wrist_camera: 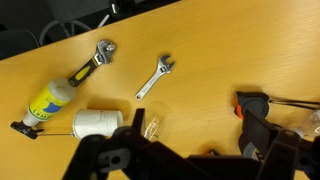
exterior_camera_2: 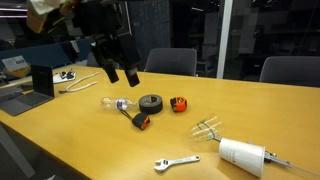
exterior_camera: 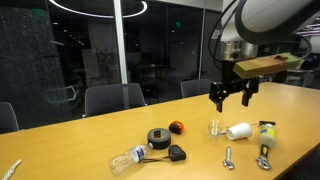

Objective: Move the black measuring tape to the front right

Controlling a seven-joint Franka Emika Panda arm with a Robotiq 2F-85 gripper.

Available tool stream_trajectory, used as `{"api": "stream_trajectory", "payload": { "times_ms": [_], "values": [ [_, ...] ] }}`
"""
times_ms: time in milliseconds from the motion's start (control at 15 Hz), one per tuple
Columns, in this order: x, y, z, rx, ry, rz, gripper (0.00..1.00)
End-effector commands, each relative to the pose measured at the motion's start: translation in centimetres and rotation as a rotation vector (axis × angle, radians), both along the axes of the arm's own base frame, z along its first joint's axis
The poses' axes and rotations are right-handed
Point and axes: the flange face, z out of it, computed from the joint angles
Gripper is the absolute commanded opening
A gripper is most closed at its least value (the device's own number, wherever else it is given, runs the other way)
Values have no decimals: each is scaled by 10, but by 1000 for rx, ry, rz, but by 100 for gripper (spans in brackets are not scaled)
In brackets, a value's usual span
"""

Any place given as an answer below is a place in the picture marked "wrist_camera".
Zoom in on yellow black handled adjustable wrench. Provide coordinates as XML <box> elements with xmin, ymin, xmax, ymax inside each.
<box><xmin>67</xmin><ymin>39</ymin><xmax>117</xmax><ymax>88</ymax></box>

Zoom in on black orange measuring tape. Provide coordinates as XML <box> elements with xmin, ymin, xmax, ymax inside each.
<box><xmin>233</xmin><ymin>91</ymin><xmax>320</xmax><ymax>122</ymax></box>

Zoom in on clear plastic cup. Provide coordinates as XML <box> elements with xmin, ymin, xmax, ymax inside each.
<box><xmin>143</xmin><ymin>103</ymin><xmax>169</xmax><ymax>142</ymax></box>

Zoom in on white stick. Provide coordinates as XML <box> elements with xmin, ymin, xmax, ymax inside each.
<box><xmin>96</xmin><ymin>13</ymin><xmax>111</xmax><ymax>29</ymax></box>

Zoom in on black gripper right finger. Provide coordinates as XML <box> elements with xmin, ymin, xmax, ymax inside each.
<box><xmin>241</xmin><ymin>109</ymin><xmax>320</xmax><ymax>180</ymax></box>

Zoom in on grey chair base hoop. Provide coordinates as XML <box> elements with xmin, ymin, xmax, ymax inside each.
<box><xmin>38</xmin><ymin>19</ymin><xmax>93</xmax><ymax>46</ymax></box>

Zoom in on white plastic cylinder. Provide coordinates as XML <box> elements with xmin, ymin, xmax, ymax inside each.
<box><xmin>72</xmin><ymin>108</ymin><xmax>125</xmax><ymax>140</ymax></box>

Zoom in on white bottle yellow blue label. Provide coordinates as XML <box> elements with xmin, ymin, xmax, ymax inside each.
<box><xmin>9</xmin><ymin>78</ymin><xmax>78</xmax><ymax>140</ymax></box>

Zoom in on black office chair seat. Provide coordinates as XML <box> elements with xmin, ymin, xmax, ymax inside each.
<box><xmin>0</xmin><ymin>28</ymin><xmax>41</xmax><ymax>61</ymax></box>

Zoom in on crumpled clear plastic wrapper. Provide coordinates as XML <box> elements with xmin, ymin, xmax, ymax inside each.
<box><xmin>294</xmin><ymin>109</ymin><xmax>320</xmax><ymax>138</ymax></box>

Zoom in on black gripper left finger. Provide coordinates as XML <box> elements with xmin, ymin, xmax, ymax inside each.
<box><xmin>62</xmin><ymin>108</ymin><xmax>214</xmax><ymax>180</ymax></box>

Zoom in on small silver adjustable wrench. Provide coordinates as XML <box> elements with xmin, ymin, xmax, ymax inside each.
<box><xmin>134</xmin><ymin>54</ymin><xmax>176</xmax><ymax>101</ymax></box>

